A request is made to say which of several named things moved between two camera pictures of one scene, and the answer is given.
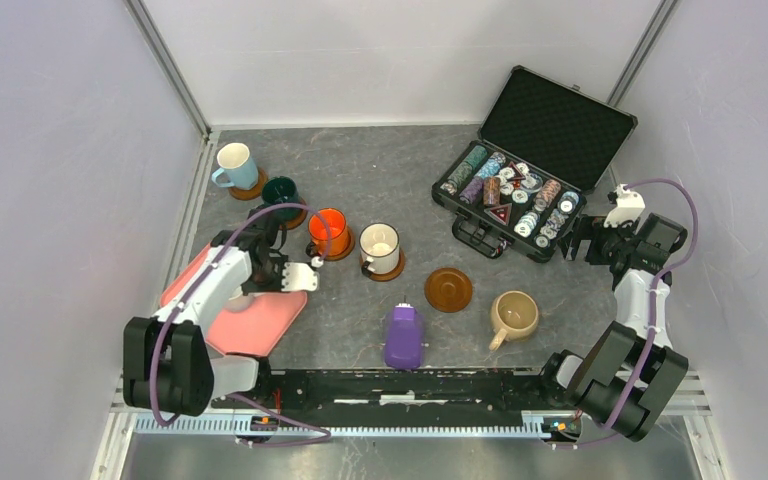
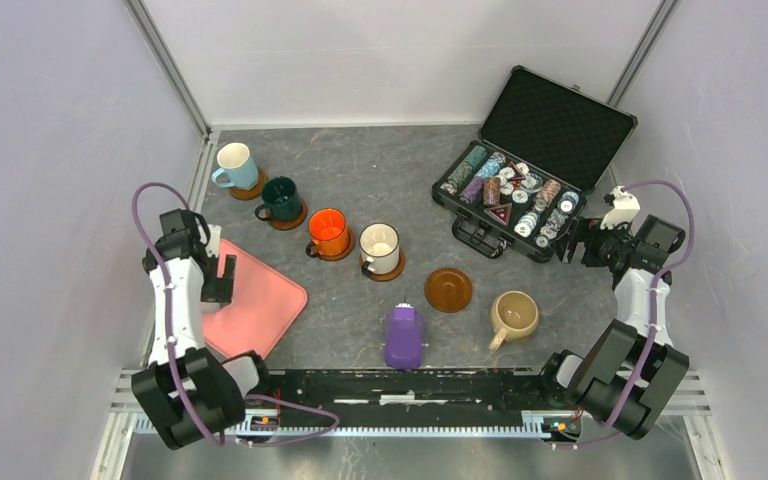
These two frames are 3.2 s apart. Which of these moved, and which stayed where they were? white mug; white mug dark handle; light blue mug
Moved: white mug
Stayed: white mug dark handle; light blue mug
